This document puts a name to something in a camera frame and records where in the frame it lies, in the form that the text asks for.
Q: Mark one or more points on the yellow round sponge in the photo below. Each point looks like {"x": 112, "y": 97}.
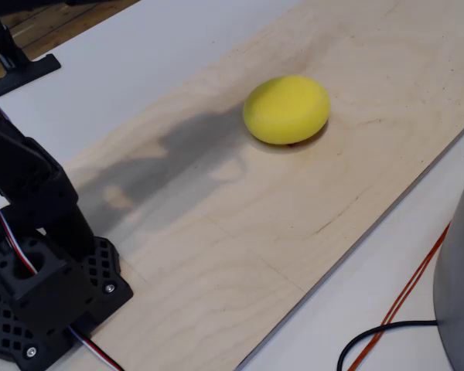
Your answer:
{"x": 286, "y": 110}

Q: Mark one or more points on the grey round lamp shade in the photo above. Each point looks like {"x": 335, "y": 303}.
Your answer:
{"x": 462, "y": 270}

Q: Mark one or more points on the black lattice robot base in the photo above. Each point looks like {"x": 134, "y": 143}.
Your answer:
{"x": 62, "y": 297}

